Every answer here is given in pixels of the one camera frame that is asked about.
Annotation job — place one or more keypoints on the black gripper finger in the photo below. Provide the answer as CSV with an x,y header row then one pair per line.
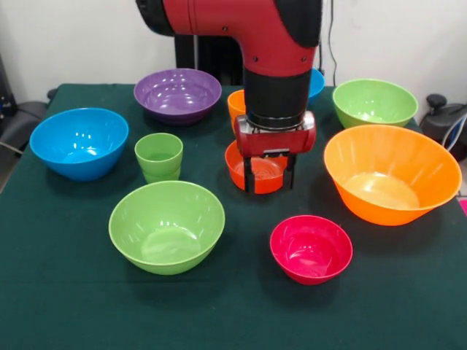
x,y
250,175
289,171

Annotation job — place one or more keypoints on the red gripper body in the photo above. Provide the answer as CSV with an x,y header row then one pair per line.
x,y
273,142

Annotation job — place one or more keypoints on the red-orange plastic bowl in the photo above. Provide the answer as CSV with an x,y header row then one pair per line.
x,y
270,184

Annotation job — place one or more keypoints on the large orange plastic bowl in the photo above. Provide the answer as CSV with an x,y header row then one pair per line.
x,y
390,175

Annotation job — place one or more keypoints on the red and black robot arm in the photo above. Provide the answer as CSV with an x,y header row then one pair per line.
x,y
277,36

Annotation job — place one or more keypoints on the orange plastic cup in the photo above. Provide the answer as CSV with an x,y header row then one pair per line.
x,y
236,105

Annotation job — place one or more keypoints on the blue plastic bowl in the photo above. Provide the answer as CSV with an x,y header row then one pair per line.
x,y
316,85
78,146

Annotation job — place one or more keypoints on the pink plastic bowl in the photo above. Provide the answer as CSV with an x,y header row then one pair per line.
x,y
310,251

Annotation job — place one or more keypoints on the green plastic cup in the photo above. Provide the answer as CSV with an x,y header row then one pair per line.
x,y
158,164

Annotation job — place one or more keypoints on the green plastic bowl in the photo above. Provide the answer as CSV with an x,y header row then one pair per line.
x,y
374,104
166,233

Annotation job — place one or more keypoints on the purple plastic bowl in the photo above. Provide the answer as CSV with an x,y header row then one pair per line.
x,y
177,95

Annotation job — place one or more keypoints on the dark green table cloth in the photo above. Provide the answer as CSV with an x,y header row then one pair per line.
x,y
233,313

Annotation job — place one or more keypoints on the dark grey chair base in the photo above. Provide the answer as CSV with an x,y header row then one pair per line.
x,y
441,124
22,120

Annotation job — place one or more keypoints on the pink plastic cup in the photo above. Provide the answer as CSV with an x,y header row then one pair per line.
x,y
464,207

